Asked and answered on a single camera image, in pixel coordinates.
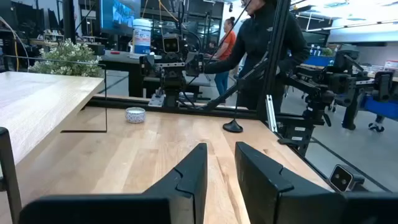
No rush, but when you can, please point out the black aluminium rig frame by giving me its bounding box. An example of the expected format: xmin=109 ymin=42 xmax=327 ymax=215
xmin=86 ymin=0 xmax=312 ymax=156

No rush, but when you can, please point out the white blue wipes canister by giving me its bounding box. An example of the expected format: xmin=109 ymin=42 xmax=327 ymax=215
xmin=131 ymin=17 xmax=152 ymax=56

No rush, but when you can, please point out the wooden shelf with black legs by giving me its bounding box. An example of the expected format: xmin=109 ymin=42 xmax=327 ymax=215
xmin=0 ymin=54 xmax=109 ymax=224

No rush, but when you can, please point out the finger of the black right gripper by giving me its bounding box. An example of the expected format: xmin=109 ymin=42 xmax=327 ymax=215
xmin=185 ymin=52 xmax=205 ymax=78
xmin=139 ymin=54 xmax=156 ymax=78

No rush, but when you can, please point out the wooden workbench with blue panel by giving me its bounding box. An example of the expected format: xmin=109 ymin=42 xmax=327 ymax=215
xmin=300 ymin=46 xmax=336 ymax=68

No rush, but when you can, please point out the large black monitor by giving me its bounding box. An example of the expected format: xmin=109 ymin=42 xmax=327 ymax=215
xmin=98 ymin=0 xmax=142 ymax=35

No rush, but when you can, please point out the small grey stereo camera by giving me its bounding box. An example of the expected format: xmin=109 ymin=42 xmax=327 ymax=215
xmin=328 ymin=164 xmax=366 ymax=193

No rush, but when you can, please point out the blue speckled white candle tin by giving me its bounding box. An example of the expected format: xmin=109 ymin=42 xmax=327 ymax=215
xmin=124 ymin=106 xmax=147 ymax=124

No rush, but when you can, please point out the yellow cable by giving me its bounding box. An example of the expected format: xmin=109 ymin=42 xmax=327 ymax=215
xmin=13 ymin=39 xmax=19 ymax=72

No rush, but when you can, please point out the person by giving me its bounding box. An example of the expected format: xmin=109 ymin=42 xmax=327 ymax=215
xmin=203 ymin=0 xmax=312 ymax=114
xmin=203 ymin=16 xmax=238 ymax=104

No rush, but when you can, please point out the silver metal bracket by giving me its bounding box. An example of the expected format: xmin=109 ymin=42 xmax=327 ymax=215
xmin=265 ymin=94 xmax=278 ymax=133

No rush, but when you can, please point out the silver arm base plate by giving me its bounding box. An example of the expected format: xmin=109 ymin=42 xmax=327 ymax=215
xmin=147 ymin=92 xmax=165 ymax=108

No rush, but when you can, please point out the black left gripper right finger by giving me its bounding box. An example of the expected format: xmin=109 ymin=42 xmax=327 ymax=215
xmin=234 ymin=141 xmax=346 ymax=224

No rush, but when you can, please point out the potted plant with white flowers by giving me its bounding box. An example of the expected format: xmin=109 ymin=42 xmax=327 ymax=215
xmin=27 ymin=38 xmax=105 ymax=78

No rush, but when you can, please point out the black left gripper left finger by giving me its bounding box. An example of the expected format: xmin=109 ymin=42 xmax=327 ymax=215
xmin=142 ymin=142 xmax=208 ymax=224

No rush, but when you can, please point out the black candle stick holder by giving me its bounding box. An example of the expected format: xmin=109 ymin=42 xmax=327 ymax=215
xmin=222 ymin=88 xmax=244 ymax=134

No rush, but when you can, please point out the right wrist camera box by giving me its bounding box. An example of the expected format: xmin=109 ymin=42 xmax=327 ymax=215
xmin=162 ymin=33 xmax=180 ymax=54

